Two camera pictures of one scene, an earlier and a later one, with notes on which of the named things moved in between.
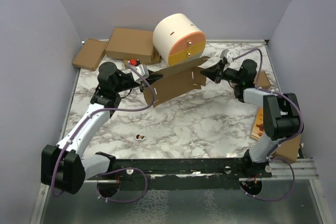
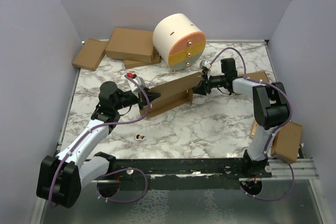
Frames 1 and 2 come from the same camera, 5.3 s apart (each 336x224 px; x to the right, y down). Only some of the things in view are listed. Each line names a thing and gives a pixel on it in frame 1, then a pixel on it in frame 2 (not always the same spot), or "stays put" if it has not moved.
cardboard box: [91, 54] stays put
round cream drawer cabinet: [177, 40] stays put
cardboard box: [177, 81] to [173, 94]
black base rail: [180, 174] stays put
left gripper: [153, 77] to [151, 95]
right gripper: [213, 73] to [204, 86]
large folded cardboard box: [131, 44] stays put
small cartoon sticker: [139, 137] stays put
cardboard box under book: [289, 149] stays put
